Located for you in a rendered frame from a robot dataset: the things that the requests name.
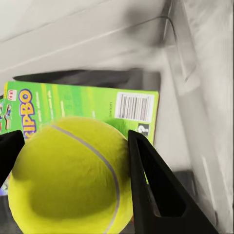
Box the tennis ball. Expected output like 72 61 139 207
8 117 133 234

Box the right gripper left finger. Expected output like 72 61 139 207
0 130 25 188

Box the board game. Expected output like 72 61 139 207
0 80 160 146
0 99 11 196

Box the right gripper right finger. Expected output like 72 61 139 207
128 130 219 234

